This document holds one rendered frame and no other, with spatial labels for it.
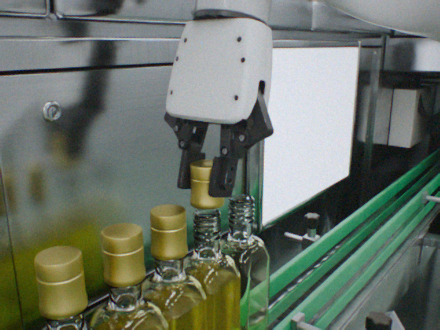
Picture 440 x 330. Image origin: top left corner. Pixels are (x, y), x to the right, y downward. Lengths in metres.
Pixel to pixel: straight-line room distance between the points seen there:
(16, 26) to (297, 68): 0.52
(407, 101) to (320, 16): 0.62
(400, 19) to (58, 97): 0.35
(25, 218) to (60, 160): 0.07
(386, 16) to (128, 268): 0.36
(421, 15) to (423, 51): 0.86
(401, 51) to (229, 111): 0.99
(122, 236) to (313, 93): 0.62
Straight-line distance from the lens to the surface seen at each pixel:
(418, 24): 0.48
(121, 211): 0.55
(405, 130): 1.49
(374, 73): 1.34
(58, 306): 0.36
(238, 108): 0.40
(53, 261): 0.34
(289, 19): 0.82
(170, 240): 0.41
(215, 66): 0.43
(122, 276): 0.38
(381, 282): 0.92
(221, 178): 0.43
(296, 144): 0.87
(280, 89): 0.80
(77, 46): 0.48
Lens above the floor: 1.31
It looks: 16 degrees down
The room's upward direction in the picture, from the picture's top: straight up
